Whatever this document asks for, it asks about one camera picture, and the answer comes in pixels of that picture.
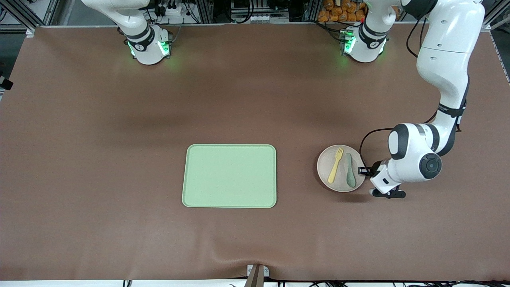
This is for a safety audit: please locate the pile of orange items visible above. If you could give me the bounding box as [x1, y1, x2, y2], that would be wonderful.
[318, 0, 367, 23]

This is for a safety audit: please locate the grey-green plastic spoon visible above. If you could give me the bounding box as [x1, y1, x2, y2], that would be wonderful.
[345, 153, 357, 188]

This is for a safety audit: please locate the metal table clamp bracket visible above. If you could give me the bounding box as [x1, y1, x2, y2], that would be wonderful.
[246, 264, 270, 287]

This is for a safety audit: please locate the beige round plate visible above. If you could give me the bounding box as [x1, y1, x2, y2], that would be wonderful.
[317, 144, 366, 193]

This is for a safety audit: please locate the light green rectangular tray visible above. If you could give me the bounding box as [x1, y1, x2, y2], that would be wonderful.
[182, 144, 277, 209]

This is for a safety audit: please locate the yellow plastic fork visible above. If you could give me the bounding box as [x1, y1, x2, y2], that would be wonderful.
[328, 146, 344, 184]

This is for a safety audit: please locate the brown table cover mat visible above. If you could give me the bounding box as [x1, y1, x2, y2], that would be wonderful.
[0, 23, 510, 282]

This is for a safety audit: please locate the aluminium frame profile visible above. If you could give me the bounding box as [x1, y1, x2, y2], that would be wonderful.
[197, 0, 214, 24]
[308, 0, 322, 22]
[0, 0, 61, 37]
[483, 0, 510, 31]

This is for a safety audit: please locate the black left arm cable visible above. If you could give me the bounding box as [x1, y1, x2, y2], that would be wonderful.
[359, 18, 471, 173]

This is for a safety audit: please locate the white power strip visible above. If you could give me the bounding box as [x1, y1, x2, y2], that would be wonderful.
[153, 0, 192, 17]

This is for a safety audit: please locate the grey table side rail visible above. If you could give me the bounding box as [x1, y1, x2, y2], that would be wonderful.
[488, 30, 510, 85]

